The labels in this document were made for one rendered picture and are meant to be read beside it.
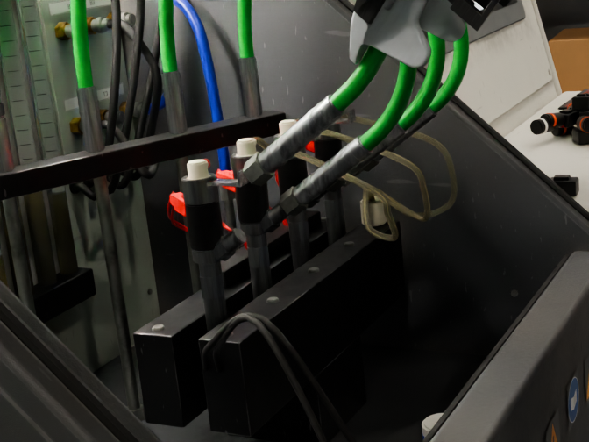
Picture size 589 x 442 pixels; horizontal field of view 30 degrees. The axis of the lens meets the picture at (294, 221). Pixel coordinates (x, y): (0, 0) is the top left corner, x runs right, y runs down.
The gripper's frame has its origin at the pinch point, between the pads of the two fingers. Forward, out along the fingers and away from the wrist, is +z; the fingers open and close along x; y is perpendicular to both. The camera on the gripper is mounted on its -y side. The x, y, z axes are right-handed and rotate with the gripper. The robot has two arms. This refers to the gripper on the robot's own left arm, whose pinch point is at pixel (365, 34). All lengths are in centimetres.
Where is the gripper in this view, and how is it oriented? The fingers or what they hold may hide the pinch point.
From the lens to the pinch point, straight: 79.5
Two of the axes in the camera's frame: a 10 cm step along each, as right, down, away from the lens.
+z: -3.7, 5.8, 7.3
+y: 7.3, 6.7, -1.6
